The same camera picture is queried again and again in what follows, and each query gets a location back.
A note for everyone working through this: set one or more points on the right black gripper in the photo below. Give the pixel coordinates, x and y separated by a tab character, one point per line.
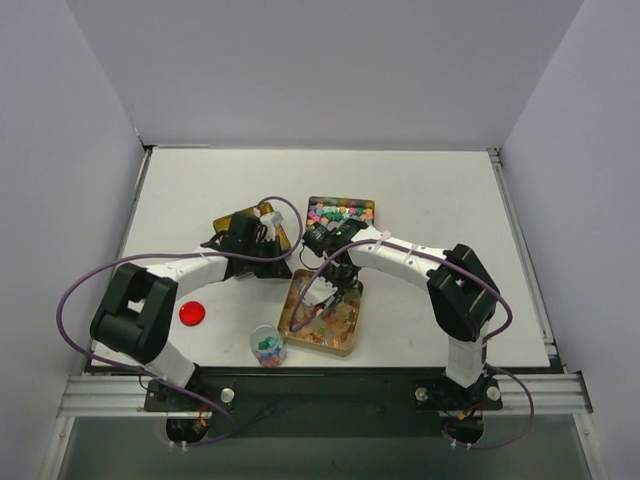
341	286

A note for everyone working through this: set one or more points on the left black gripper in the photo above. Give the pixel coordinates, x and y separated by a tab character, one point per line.
270	265

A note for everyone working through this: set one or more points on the clear glass jar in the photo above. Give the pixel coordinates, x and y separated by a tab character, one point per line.
267	346

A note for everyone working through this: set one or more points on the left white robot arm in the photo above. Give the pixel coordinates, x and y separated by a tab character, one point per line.
135	315

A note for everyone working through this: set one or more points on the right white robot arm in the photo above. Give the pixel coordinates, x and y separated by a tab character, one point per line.
462	293

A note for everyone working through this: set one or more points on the dark square candy tin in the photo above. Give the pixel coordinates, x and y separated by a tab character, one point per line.
243	224

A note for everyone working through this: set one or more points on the gold square candy tin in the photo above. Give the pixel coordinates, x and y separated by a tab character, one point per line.
329	330

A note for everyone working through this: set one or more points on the gold rectangular candy tin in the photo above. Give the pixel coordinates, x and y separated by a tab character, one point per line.
332	211

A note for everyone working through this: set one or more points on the red round jar lid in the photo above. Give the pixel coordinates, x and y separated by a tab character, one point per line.
192	313

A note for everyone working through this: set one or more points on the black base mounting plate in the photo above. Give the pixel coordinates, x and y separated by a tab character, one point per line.
325	405

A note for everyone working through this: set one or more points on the aluminium frame rail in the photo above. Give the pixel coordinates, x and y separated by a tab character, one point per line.
122	396

